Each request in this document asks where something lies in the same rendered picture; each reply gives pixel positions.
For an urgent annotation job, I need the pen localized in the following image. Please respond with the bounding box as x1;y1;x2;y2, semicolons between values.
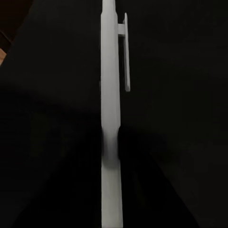
101;0;130;228

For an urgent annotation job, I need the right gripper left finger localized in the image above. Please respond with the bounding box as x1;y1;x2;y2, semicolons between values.
10;126;102;228

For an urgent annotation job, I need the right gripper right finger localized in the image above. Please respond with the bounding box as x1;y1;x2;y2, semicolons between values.
120;126;200;228

